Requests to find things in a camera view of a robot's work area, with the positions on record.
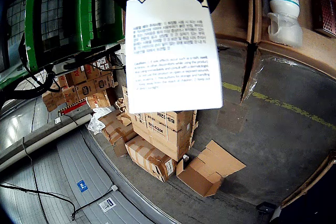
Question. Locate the flattened open cardboard box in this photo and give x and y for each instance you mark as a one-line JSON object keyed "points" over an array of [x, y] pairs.
{"points": [[207, 171]]}

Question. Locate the blue sign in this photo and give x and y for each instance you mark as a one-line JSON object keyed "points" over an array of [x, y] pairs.
{"points": [[82, 186]]}

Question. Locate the brown carton black logo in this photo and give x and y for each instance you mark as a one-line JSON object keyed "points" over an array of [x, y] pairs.
{"points": [[85, 90]]}

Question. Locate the small taped brown carton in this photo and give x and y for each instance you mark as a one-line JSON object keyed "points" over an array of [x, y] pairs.
{"points": [[115, 129]]}

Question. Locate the brown BS-52M shipping carton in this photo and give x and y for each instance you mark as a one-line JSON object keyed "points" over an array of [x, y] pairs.
{"points": [[162, 142], [178, 119]]}

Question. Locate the white plastic bottle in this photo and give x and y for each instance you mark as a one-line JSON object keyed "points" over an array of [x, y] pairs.
{"points": [[284, 11]]}

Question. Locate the white plastic bag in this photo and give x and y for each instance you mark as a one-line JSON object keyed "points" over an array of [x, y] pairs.
{"points": [[97, 121]]}

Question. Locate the white label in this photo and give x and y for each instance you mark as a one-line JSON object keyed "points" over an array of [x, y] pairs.
{"points": [[107, 205]]}

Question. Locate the purple flat box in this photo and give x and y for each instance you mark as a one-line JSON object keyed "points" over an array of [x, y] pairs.
{"points": [[326, 3]]}

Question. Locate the brown carton with tape strips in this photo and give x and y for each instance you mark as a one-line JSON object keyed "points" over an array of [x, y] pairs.
{"points": [[149, 158]]}

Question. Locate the red bar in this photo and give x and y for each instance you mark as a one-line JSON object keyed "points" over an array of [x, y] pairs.
{"points": [[73, 108]]}

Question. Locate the brown carton red print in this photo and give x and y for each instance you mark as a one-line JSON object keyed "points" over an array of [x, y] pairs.
{"points": [[78, 76]]}

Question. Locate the cow print carton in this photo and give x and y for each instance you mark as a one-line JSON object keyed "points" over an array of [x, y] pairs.
{"points": [[173, 51]]}

